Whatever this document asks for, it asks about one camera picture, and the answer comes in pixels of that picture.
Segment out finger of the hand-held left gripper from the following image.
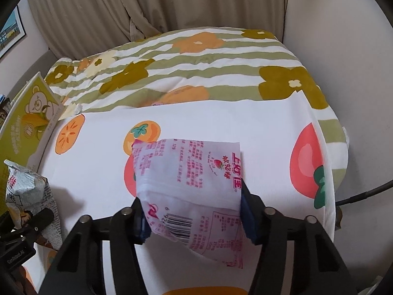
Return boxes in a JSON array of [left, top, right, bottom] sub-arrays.
[[14, 208, 54, 241]]

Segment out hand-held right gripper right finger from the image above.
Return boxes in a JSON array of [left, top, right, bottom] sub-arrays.
[[241, 187, 358, 295]]

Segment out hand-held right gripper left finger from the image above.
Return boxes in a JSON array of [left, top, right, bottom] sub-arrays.
[[40, 197, 152, 295]]

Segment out grey white printed snack packet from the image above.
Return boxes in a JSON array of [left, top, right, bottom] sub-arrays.
[[4, 159, 63, 250]]

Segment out white pink-print snack packet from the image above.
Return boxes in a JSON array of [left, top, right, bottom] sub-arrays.
[[131, 138, 244, 269]]

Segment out green cardboard box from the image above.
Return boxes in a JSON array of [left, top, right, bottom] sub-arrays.
[[0, 72, 66, 211]]

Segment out white fruit-print cloth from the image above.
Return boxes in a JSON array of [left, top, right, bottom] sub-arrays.
[[23, 94, 336, 295]]

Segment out green striped floral blanket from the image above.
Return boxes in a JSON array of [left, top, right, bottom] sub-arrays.
[[44, 28, 351, 174]]

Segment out beige curtain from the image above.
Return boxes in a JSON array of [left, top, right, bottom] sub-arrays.
[[27, 0, 291, 59]]

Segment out black cable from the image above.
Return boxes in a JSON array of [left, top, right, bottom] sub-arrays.
[[336, 177, 393, 207]]

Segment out wall poster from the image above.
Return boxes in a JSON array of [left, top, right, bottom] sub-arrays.
[[0, 5, 26, 59]]

